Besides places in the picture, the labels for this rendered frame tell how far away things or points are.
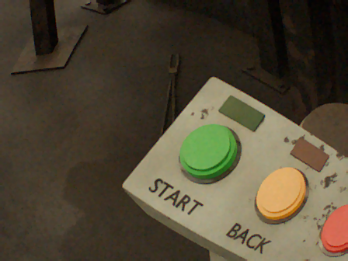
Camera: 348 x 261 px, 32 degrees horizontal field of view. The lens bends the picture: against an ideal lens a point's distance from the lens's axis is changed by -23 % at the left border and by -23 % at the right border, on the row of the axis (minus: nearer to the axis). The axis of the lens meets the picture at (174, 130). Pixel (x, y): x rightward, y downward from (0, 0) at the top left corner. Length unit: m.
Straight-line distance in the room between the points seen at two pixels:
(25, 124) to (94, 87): 0.21
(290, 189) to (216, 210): 0.06
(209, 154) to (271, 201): 0.07
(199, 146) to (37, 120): 1.09
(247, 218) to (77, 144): 1.02
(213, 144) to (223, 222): 0.06
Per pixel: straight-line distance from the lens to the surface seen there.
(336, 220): 0.45
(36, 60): 1.79
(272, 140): 0.51
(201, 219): 0.50
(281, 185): 0.48
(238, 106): 0.53
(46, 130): 1.54
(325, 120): 0.67
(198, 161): 0.51
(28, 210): 1.37
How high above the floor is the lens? 0.96
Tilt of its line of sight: 41 degrees down
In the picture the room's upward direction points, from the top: 9 degrees counter-clockwise
